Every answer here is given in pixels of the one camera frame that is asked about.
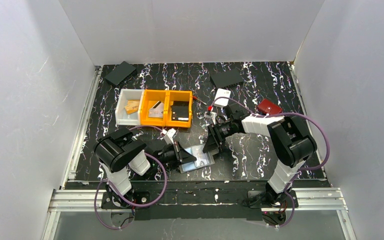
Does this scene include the grey card holder blue inside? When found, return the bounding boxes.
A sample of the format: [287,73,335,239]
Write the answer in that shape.
[179,144,218,174]

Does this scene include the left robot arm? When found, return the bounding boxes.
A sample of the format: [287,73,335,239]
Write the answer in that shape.
[93,127,197,195]

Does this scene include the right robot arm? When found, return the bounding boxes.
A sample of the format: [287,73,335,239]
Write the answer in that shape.
[202,103,317,199]

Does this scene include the white card holder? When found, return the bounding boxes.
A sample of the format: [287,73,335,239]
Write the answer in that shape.
[213,88,232,108]

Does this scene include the silver cards in orange bin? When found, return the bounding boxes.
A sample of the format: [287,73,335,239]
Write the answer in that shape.
[148,101,164,119]

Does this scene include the black cards in orange bin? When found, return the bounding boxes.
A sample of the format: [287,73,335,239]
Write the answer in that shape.
[170,101,189,122]

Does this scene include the red card holder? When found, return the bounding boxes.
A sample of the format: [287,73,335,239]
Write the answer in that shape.
[256,98,283,115]

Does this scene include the black card case far centre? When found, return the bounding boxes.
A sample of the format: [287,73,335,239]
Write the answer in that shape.
[210,69,244,89]

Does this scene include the black card case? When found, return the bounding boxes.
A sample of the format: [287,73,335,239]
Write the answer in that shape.
[104,61,137,87]
[210,69,244,89]

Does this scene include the tan cards in white bin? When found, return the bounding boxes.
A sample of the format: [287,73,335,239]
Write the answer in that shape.
[124,99,141,115]

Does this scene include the black card case far left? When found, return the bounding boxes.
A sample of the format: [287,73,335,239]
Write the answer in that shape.
[104,61,137,87]

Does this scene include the white plastic bin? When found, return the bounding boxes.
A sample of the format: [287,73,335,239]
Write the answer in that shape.
[115,89,144,126]

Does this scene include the orange double bin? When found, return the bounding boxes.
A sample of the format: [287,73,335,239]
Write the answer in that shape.
[140,89,193,129]

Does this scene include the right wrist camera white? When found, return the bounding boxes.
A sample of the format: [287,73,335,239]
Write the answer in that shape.
[204,105,218,124]

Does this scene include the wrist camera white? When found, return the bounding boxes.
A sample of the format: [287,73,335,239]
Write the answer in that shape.
[204,105,218,124]
[161,128,177,145]

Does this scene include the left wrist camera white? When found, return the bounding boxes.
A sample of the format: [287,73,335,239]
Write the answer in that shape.
[161,128,177,145]

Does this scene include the red handled small tool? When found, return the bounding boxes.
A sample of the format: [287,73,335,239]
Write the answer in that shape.
[192,95,207,106]

